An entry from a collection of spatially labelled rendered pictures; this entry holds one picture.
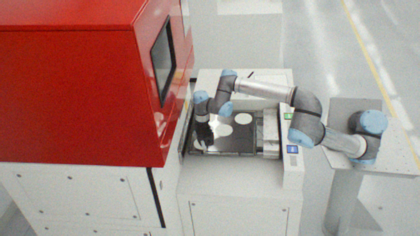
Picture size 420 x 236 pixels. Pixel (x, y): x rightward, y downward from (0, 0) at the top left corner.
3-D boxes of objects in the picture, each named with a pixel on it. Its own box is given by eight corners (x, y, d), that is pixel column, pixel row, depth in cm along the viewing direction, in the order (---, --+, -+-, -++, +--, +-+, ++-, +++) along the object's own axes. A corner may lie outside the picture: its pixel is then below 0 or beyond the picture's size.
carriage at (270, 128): (263, 158, 184) (263, 154, 182) (263, 115, 212) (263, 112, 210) (279, 159, 183) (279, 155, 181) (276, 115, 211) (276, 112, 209)
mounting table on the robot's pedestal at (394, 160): (392, 133, 214) (398, 117, 206) (412, 191, 181) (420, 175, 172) (314, 129, 223) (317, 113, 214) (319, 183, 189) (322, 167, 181)
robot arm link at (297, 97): (328, 87, 142) (219, 65, 160) (321, 113, 142) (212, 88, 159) (328, 93, 153) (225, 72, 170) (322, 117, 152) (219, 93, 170)
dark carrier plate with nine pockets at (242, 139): (189, 151, 187) (189, 150, 186) (198, 111, 213) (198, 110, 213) (253, 153, 182) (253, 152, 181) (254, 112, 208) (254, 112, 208)
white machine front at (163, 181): (161, 228, 160) (145, 169, 135) (189, 116, 222) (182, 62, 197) (168, 228, 159) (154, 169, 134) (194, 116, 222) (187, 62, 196)
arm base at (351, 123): (381, 113, 185) (387, 112, 175) (374, 141, 184) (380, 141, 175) (350, 107, 188) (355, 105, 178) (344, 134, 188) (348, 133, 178)
